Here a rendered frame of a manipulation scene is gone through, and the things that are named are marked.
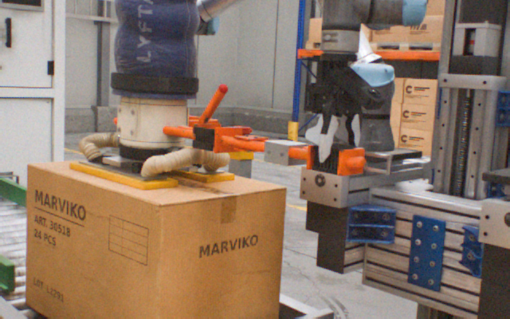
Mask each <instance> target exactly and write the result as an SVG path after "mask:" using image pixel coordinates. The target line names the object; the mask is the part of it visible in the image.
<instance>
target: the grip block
mask: <svg viewBox="0 0 510 319"><path fill-rule="evenodd" d="M193 134H194V135H193V143H192V148H193V149H201V150H205V151H209V152H213V151H214V153H215V154H219V153H231V152H240V151H237V150H234V147H229V146H225V145H221V144H220V138H221V136H232V137H234V136H235V135H239V136H242V127H230V126H225V125H222V127H221V124H194V128H193Z"/></svg>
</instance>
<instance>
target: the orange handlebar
mask: <svg viewBox="0 0 510 319"><path fill-rule="evenodd" d="M199 118H200V116H191V115H189V124H188V127H184V126H178V127H177V128H175V127H170V126H165V127H164V128H163V134H165V135H172V136H179V137H183V138H188V139H193V135H194V134H193V128H194V124H197V123H198V119H199ZM208 124H218V120H217V119H212V118H210V120H209V122H208ZM184 128H185V129H184ZM188 129H189V130H188ZM268 139H269V138H268V137H263V136H254V135H250V136H249V135H244V136H239V135H235V136H234V137H232V136H221V138H220V144H221V145H225V146H229V147H234V150H237V151H240V152H248V153H250V152H253V153H258V152H261V153H264V150H265V141H266V140H268ZM307 154H308V147H303V148H302V149H299V148H290V150H289V151H288V155H289V156H290V157H291V158H295V159H299V160H307ZM364 165H365V159H364V158H363V156H355V157H354V156H350V157H348V158H347V160H346V167H347V168H354V169H356V168H361V167H363V166H364Z"/></svg>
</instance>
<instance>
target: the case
mask: <svg viewBox="0 0 510 319"><path fill-rule="evenodd" d="M83 160H87V159H80V160H69V161H57V162H45V163H28V164H27V184H26V253H25V304H26V305H29V306H31V307H32V308H33V309H35V310H36V311H38V312H39V313H41V314H42V315H44V316H46V317H47V318H48V319H279V310H280V299H281V263H282V252H283V240H284V217H285V206H286V194H287V187H282V186H279V185H276V184H272V183H266V182H262V181H259V180H255V179H249V178H245V177H241V176H238V175H235V180H230V181H224V182H217V183H202V182H199V181H196V180H192V179H187V178H183V177H180V176H176V175H168V174H165V173H162V175H165V176H167V177H169V178H172V179H177V180H178V186H177V187H171V188H163V189H157V190H150V191H143V190H140V189H137V188H134V187H129V186H127V185H124V184H121V183H116V182H113V181H111V180H107V179H103V178H100V177H95V176H92V175H87V174H84V173H82V172H79V171H74V170H71V169H70V168H69V164H70V163H71V162H79V161H83Z"/></svg>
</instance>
